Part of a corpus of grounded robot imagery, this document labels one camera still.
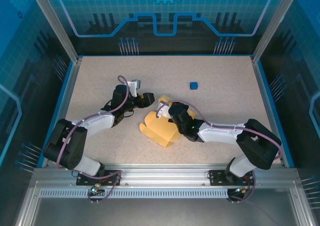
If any aluminium frame beam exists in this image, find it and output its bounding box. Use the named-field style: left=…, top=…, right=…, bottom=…
left=32, top=163, right=300, bottom=187

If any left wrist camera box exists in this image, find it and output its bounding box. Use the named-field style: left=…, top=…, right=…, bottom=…
left=126, top=78, right=141, bottom=97

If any yellow paper box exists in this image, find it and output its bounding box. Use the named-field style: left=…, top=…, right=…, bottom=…
left=139, top=95, right=197, bottom=148

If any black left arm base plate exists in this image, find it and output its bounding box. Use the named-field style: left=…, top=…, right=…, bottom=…
left=76, top=170, right=123, bottom=187

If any blue table edge strip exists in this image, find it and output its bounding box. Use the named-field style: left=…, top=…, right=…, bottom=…
left=36, top=60, right=76, bottom=168
left=257, top=60, right=296, bottom=168

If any aluminium frame post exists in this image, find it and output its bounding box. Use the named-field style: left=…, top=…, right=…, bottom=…
left=27, top=0, right=84, bottom=65
left=251, top=0, right=302, bottom=64

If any slotted cable duct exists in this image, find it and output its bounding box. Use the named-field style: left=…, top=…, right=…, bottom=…
left=39, top=189, right=230, bottom=199

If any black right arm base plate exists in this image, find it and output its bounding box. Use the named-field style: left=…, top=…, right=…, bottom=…
left=208, top=170, right=256, bottom=187

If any small connector with green light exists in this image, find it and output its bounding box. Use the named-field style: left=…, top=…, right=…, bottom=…
left=90, top=183, right=105, bottom=195
left=233, top=186, right=251, bottom=195

